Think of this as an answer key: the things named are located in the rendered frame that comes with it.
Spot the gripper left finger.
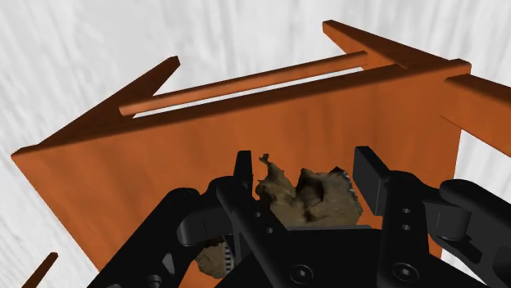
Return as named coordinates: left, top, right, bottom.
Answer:
left=88, top=151, right=316, bottom=288

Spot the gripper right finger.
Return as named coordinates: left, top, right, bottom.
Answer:
left=353, top=146, right=511, bottom=288

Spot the brown lumpy figure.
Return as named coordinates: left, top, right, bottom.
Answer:
left=194, top=153, right=364, bottom=280

